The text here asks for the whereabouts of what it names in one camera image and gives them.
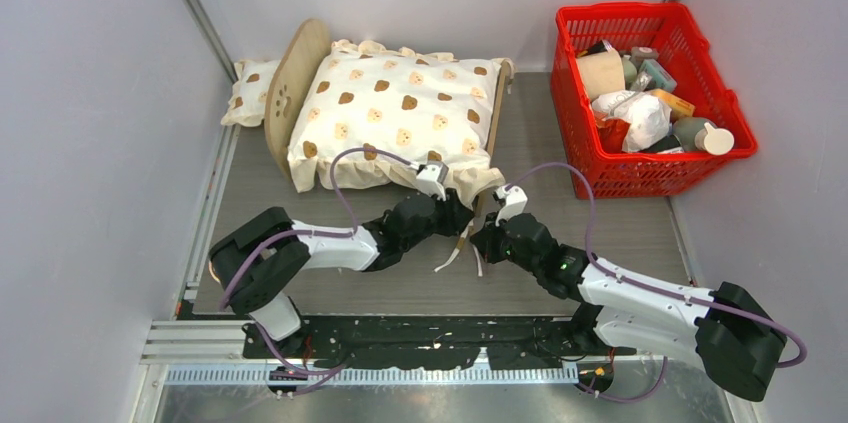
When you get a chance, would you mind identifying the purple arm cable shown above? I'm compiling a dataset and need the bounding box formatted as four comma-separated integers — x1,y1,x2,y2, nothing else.
503,162,809,403
218,147,425,398

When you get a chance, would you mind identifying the aluminium frame rail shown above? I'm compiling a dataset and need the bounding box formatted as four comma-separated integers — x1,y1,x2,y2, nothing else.
150,0,254,90

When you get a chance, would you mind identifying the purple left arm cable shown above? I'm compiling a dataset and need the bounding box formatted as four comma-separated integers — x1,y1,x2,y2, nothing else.
218,147,425,398

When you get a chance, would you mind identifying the teal box in basket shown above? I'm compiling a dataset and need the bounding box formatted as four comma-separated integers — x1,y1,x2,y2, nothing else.
639,59,678,93

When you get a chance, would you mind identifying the yellow box in basket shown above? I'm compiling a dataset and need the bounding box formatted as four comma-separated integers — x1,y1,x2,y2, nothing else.
649,89,695,122

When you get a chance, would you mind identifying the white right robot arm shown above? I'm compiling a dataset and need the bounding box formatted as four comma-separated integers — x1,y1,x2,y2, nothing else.
470,213,787,402

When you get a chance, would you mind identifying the wooden pet bed frame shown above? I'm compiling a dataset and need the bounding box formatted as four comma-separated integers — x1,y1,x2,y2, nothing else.
263,18,515,219

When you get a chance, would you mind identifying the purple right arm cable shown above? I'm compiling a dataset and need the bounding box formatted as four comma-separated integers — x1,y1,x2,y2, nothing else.
503,162,809,403

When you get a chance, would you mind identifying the small bear print pillow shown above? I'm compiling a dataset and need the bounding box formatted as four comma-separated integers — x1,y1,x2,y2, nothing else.
220,60,280,127

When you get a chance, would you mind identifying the red plastic basket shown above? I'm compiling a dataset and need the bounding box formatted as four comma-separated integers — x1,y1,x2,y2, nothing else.
551,2,759,199

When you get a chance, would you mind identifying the large bear print cushion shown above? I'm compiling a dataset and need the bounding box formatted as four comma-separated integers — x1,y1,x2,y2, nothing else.
286,39,515,209

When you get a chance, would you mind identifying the grey bottle with beige cap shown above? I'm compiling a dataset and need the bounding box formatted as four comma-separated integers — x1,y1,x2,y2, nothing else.
672,117,735,156

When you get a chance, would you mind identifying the white crumpled bag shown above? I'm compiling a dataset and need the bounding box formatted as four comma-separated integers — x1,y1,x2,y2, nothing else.
590,90,671,153

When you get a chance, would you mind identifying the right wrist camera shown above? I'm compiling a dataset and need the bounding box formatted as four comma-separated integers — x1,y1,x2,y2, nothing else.
494,185,528,226

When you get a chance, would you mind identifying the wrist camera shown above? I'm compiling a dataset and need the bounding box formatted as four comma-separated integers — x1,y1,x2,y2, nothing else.
414,161,448,201
494,185,528,226

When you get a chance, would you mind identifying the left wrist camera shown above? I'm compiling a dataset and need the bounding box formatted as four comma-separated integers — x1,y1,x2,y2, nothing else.
414,161,448,201

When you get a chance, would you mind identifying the white tie strings corner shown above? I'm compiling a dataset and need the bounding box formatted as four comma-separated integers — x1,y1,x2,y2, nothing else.
433,221,485,278

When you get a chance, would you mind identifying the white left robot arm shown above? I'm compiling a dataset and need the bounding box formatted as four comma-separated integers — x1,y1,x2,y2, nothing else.
208,189,474,357

